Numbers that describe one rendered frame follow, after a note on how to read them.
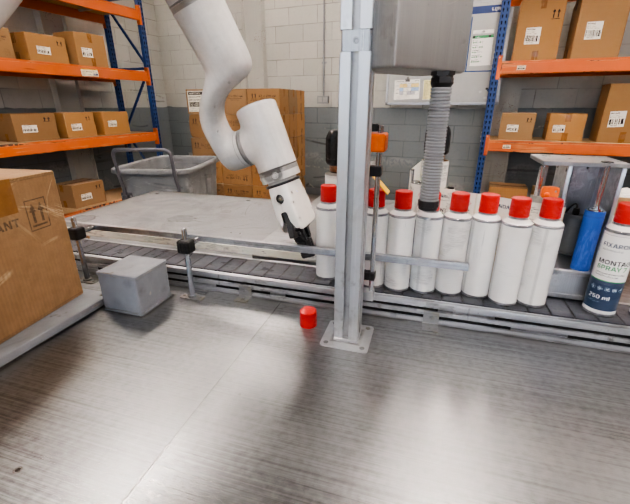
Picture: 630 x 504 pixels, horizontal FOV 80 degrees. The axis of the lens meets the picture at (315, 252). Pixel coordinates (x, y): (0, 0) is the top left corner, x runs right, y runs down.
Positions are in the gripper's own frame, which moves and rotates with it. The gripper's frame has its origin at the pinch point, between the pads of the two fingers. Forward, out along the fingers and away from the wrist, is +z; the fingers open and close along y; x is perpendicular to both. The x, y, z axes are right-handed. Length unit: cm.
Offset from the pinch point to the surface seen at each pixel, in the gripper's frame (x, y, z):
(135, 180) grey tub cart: 181, 156, -42
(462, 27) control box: -38.9, -6.4, -28.8
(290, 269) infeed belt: 6.3, 1.2, 4.4
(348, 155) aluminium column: -18.9, -15.8, -16.8
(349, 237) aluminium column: -14.9, -15.7, -4.1
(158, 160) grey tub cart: 208, 222, -57
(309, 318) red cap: -1.6, -14.1, 10.1
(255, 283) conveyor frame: 12.4, -5.4, 3.7
